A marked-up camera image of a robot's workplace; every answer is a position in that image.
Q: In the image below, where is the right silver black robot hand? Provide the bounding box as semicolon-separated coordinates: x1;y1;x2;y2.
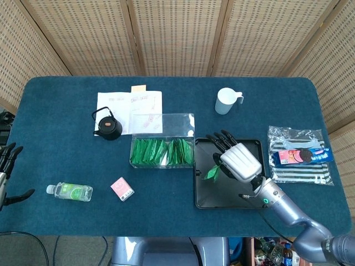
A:
206;129;263;184

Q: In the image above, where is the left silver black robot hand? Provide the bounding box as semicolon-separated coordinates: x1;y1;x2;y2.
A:
0;142;36;206

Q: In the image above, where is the black square plastic tray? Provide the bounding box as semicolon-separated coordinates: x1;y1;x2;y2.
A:
194;137;269;210

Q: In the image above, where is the clear box of green packets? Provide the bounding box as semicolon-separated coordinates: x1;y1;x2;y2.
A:
129;112;196;169

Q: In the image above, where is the black device beside table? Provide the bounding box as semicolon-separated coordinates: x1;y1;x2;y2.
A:
0;110;14;145

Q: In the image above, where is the striped cloth in plastic bag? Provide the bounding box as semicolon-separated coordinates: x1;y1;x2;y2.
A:
267;125;335;186

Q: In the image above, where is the blue table cover cloth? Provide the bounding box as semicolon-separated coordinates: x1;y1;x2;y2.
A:
0;76;350;238

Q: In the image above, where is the blue cookie package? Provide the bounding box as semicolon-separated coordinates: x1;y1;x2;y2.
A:
273;147;334;166

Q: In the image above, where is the clear bottle with green label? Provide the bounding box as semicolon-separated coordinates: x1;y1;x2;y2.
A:
46;182;94;202

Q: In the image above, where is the bin of assorted items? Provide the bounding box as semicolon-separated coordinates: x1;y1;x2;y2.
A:
244;237;303;266

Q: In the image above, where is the white printed paper sheet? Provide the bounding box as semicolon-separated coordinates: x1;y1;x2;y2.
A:
129;90;163;134
96;91;133;136

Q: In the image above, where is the small pink white carton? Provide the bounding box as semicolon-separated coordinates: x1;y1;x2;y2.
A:
110;176;135;202

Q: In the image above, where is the grey-blue robot torso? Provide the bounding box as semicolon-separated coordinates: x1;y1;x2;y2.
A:
110;237;231;266

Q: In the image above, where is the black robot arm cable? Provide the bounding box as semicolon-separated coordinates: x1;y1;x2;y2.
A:
238;193;294;242

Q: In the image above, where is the light blue handled mug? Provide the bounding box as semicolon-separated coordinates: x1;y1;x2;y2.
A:
215;87;245;115

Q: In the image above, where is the black floor cable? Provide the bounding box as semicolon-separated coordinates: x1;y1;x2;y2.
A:
0;231;50;266
98;236;109;266

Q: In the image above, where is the black teapot with handle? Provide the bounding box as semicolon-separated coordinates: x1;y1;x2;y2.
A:
92;106;123;141

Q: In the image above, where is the blue floor cable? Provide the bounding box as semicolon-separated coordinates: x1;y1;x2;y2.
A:
53;235;61;266

